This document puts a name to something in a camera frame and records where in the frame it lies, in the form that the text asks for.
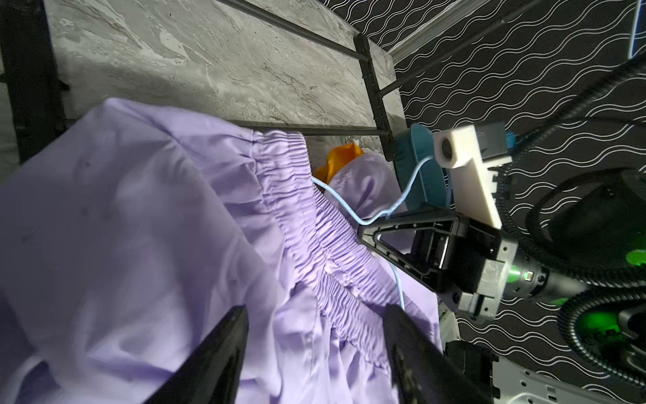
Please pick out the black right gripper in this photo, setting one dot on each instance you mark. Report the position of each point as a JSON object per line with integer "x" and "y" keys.
{"x": 466, "y": 265}

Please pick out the dark teal plastic bin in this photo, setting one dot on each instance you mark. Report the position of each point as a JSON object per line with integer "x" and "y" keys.
{"x": 430, "y": 185}

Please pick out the lilac shorts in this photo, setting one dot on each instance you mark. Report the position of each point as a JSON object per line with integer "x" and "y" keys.
{"x": 126, "y": 241}

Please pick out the black clothes rack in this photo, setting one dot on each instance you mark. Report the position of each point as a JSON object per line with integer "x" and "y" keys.
{"x": 265, "y": 65}

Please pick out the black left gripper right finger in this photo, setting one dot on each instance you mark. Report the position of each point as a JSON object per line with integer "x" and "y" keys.
{"x": 420, "y": 372}

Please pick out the light blue wire hanger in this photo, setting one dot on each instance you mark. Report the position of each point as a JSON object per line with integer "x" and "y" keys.
{"x": 631, "y": 52}

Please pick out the orange shorts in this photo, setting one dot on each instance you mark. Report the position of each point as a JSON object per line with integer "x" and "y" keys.
{"x": 339, "y": 157}

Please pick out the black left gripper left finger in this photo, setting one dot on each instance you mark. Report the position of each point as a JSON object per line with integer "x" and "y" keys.
{"x": 212, "y": 373}

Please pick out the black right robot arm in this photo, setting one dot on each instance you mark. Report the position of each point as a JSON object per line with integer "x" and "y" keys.
{"x": 580, "y": 260}

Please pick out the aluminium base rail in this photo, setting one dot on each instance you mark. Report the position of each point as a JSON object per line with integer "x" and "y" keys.
{"x": 518, "y": 358}

